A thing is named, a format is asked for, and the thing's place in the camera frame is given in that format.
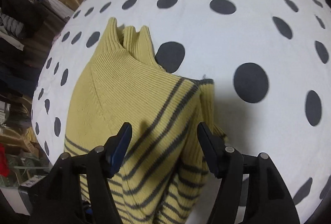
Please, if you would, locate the white polka dot bed cover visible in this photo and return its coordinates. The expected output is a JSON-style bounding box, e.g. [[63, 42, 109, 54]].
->
[[32, 0, 330, 223]]

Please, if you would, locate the yellow grey striped knit sweater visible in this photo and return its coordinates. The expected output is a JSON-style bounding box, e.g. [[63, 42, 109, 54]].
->
[[65, 18, 224, 223]]

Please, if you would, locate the hanging clothes pile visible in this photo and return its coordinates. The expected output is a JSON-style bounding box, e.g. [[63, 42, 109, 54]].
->
[[1, 0, 66, 97]]

